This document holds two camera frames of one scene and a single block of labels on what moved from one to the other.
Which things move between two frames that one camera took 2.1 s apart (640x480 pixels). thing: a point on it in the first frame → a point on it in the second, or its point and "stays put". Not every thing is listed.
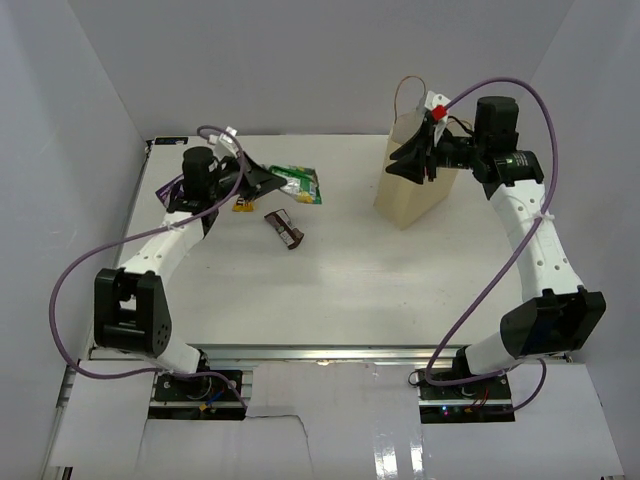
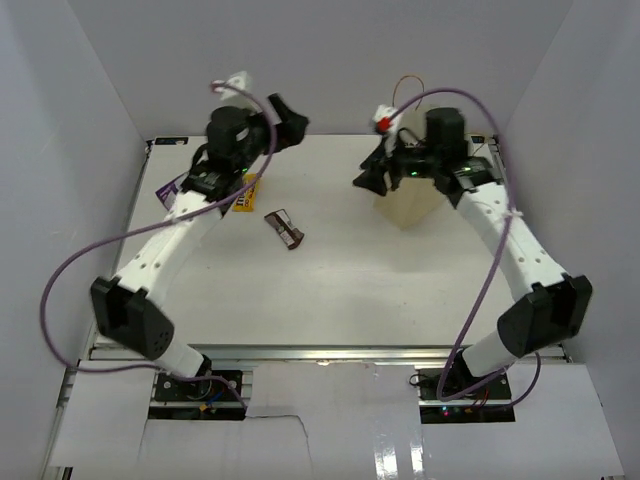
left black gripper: [259, 181] → [295, 123]
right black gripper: [413, 167] → [373, 177]
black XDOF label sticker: [171, 141] stays put
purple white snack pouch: [164, 192] stays put
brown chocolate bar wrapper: [289, 234] stays put
